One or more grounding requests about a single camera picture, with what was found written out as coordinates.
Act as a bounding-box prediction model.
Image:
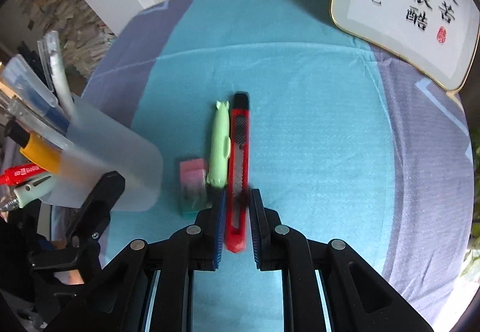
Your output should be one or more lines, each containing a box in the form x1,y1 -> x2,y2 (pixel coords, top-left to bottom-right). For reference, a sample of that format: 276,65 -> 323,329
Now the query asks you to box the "red utility knife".
225,92 -> 251,253

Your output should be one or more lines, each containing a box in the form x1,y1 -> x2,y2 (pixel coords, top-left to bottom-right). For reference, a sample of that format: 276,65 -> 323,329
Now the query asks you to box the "grey green pen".
0,172 -> 53,211

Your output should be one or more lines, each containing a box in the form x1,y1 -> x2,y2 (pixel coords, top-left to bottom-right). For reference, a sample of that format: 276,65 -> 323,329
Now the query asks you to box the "framed calligraphy board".
330,0 -> 480,93

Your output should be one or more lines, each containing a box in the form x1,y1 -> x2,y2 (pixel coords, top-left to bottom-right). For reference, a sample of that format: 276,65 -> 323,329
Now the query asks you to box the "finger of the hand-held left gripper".
64,171 -> 127,243

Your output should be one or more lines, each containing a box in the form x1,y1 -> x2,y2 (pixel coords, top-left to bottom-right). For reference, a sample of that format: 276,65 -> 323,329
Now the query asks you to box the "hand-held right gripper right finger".
250,189 -> 436,332

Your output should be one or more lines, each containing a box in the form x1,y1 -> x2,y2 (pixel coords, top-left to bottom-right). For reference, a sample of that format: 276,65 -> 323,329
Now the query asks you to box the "pink green eraser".
179,157 -> 209,215

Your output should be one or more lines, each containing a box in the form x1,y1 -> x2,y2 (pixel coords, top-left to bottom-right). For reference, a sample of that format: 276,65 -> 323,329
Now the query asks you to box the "tall pile of worn books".
15,0 -> 118,82

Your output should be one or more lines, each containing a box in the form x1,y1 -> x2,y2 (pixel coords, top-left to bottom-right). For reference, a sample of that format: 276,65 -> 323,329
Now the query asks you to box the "white pen with clear cap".
37,30 -> 76,117

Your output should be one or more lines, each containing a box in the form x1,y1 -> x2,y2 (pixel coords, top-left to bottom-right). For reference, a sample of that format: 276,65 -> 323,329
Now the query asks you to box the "translucent white plastic cup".
39,94 -> 164,212

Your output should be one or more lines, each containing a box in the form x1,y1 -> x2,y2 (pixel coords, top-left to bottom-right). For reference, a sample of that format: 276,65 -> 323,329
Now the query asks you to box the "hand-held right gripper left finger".
45,190 -> 227,332

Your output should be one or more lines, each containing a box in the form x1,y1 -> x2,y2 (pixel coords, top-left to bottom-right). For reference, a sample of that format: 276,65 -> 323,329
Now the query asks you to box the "blue grey patchwork tablecloth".
80,0 -> 475,332

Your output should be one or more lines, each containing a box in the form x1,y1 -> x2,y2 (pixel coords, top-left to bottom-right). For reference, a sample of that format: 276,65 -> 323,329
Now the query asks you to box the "clear barrel pen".
0,94 -> 73,153

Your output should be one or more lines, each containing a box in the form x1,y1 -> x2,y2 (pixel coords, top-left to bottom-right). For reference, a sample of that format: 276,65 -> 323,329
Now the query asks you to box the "light green pen-shaped cutter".
206,100 -> 232,189

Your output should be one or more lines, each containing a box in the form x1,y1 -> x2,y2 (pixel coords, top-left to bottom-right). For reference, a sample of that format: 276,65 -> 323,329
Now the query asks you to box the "red pen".
0,163 -> 43,187

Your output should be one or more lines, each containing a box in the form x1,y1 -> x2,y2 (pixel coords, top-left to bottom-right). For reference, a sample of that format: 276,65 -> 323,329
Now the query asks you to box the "yellow black pen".
4,120 -> 63,174

